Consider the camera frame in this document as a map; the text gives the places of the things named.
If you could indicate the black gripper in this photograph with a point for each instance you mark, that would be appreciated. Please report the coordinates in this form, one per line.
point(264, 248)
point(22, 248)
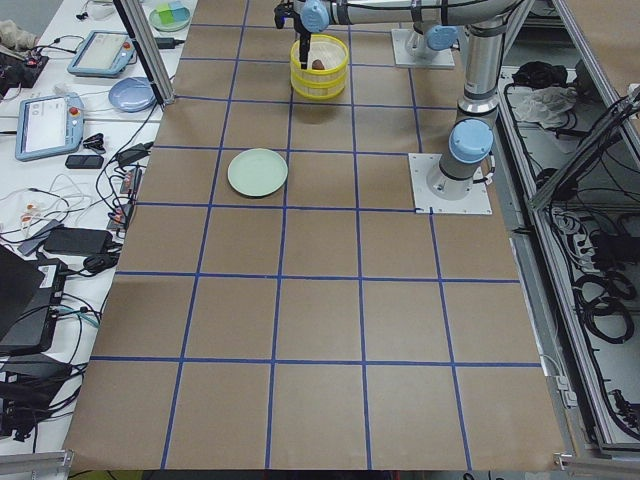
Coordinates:
point(304, 41)

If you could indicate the yellow bamboo steamer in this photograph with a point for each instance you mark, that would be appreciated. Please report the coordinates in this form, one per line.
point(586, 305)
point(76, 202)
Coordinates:
point(318, 88)
point(332, 51)

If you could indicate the blue sponge block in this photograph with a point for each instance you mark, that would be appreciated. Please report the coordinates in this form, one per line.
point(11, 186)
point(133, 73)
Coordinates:
point(180, 12)

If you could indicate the pale green plate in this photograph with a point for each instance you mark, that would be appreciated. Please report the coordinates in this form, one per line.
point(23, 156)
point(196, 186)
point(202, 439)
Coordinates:
point(257, 172)

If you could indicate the green sponge block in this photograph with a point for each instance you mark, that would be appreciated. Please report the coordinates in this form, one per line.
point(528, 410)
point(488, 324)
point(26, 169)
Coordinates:
point(164, 14)

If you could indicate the green glass bowl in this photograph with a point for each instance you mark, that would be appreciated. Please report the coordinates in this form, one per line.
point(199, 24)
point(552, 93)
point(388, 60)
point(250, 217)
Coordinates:
point(153, 19)

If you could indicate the blue plate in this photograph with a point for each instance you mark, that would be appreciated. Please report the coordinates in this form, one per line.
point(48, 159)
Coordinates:
point(132, 95)

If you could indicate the far blue teach pendant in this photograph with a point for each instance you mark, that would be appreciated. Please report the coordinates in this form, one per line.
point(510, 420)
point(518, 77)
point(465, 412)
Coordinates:
point(103, 54)

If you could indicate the blue teach pendant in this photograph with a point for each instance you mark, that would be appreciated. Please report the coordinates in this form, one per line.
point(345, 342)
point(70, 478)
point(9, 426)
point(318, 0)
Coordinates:
point(49, 126)
point(103, 54)

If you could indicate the crumpled white cloth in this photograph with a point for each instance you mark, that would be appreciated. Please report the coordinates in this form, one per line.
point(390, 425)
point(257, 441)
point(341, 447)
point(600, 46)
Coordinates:
point(548, 107)

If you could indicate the black phone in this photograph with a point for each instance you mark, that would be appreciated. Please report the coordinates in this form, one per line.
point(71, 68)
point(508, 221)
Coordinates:
point(84, 162)

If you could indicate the near blue teach pendant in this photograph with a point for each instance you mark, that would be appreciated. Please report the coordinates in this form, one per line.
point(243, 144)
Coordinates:
point(49, 126)

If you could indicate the black power adapter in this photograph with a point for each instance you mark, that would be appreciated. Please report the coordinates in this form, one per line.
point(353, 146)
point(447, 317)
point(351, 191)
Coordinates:
point(77, 241)

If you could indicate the black laptop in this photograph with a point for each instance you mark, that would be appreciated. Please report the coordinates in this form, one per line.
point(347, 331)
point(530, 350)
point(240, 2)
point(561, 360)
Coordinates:
point(31, 291)

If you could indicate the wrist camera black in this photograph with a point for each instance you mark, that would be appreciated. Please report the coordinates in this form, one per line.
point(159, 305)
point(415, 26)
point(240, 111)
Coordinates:
point(283, 11)

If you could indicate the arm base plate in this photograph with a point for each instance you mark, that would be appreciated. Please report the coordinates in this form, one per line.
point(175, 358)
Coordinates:
point(435, 193)
point(441, 60)

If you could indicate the aluminium frame post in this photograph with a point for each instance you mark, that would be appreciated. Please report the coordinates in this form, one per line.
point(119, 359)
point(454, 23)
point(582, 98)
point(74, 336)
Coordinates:
point(139, 31)

